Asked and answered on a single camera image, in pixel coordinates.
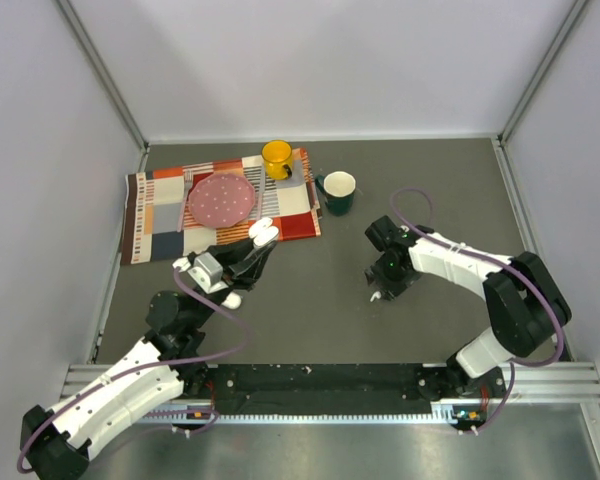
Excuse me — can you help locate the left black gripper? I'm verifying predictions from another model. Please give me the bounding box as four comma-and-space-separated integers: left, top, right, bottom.
189, 230, 277, 328

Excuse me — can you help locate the white earbud charging case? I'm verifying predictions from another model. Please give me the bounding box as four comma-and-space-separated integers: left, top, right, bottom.
248, 217, 280, 249

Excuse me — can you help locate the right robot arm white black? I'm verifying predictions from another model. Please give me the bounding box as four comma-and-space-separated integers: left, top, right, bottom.
365, 216, 572, 400

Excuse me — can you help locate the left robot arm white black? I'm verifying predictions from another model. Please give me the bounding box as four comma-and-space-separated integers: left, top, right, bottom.
16, 227, 279, 479

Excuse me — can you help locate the pink dotted plate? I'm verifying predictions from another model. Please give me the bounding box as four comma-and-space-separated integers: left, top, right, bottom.
187, 173, 256, 229

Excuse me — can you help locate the patterned orange placemat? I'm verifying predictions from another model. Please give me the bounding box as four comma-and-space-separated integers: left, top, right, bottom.
120, 148, 322, 265

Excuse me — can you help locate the lilac knife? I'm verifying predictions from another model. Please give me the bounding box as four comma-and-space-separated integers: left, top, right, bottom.
255, 166, 266, 222

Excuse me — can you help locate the dark green mug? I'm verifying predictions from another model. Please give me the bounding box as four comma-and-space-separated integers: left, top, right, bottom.
315, 171, 357, 216

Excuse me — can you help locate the lilac fork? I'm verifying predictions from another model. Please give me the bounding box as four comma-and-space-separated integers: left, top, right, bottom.
177, 169, 194, 232

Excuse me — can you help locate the yellow mug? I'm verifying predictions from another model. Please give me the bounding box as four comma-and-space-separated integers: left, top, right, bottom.
261, 140, 293, 181

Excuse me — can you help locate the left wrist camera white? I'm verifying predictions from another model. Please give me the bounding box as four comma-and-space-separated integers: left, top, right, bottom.
172, 252, 228, 294

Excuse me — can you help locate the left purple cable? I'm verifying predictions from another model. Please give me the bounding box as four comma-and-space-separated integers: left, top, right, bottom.
17, 264, 256, 474

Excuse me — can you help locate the purple cable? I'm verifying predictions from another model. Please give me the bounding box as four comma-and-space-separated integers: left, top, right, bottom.
389, 187, 566, 436
17, 264, 256, 474

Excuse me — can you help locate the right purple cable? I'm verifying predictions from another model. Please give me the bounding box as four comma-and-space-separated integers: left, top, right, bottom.
389, 187, 566, 436

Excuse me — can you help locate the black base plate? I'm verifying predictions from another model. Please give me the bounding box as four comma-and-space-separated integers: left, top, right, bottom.
179, 362, 486, 415

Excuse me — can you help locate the grey slotted cable duct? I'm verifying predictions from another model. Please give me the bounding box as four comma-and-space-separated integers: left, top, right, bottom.
139, 404, 481, 426

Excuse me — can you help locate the aluminium frame rail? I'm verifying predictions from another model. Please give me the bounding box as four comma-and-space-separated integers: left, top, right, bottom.
60, 362, 600, 404

